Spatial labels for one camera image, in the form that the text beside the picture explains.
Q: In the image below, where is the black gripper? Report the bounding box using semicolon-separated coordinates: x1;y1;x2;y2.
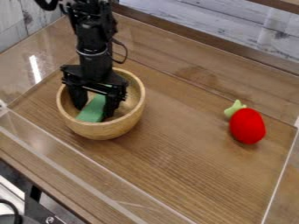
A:
60;52;128;118

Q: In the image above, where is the black cable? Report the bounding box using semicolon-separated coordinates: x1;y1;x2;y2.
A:
109;38;128;65

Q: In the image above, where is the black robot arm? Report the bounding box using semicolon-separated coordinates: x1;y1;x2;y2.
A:
33;0;128;121

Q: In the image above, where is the clear acrylic tray wall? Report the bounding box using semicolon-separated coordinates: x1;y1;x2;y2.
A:
0;101;195;224

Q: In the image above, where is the light wooden bowl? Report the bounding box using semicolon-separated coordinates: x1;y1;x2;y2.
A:
56;67;145;140

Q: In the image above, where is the green rectangular block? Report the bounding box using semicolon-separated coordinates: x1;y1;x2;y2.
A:
76;94;105;123

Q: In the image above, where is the red plush strawberry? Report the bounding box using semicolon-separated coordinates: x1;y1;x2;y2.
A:
223;100;267;144

